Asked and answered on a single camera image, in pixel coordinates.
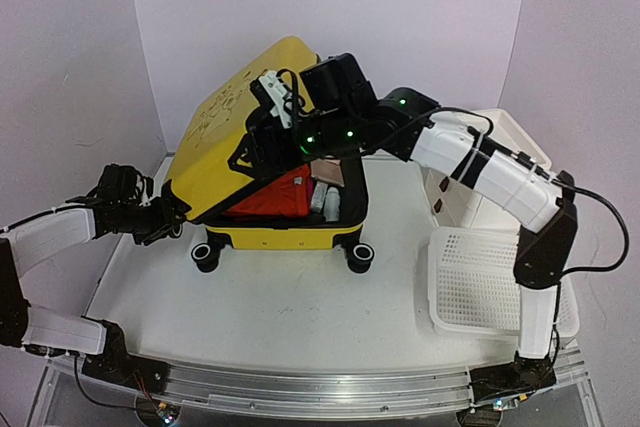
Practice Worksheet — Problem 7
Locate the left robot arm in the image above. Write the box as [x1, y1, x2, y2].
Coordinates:
[1, 164, 190, 387]

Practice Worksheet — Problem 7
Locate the white drawer cabinet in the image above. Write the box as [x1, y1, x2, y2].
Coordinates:
[416, 110, 561, 235]

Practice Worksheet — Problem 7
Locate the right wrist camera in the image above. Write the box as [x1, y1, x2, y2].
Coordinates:
[250, 70, 293, 129]

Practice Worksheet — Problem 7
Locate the yellow cartoon print suitcase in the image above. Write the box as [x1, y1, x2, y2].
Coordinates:
[161, 36, 375, 274]

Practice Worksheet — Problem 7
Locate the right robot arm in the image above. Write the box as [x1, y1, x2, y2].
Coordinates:
[229, 88, 577, 405]

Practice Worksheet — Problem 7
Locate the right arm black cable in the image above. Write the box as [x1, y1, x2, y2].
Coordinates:
[409, 106, 629, 278]

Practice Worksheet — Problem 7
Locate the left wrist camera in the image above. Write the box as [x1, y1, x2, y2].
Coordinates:
[131, 173, 154, 207]

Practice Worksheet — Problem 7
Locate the white bottle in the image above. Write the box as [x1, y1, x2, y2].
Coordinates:
[323, 187, 341, 222]

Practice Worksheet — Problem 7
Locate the white cosmetic tube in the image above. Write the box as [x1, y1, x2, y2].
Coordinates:
[310, 182, 328, 213]

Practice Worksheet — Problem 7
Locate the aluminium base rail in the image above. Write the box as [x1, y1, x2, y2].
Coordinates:
[27, 342, 603, 426]

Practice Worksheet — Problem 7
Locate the white perforated plastic basket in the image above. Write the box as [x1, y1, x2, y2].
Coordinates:
[427, 226, 581, 337]

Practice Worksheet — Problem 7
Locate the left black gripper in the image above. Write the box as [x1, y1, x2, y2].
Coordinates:
[113, 196, 185, 246]

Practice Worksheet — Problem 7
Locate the orange garment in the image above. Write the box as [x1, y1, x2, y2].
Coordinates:
[224, 165, 313, 218]

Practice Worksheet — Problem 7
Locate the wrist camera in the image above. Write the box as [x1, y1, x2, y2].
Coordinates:
[250, 70, 293, 129]
[131, 173, 154, 207]

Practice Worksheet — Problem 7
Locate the brown flat pouch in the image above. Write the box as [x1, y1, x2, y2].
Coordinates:
[310, 159, 345, 187]

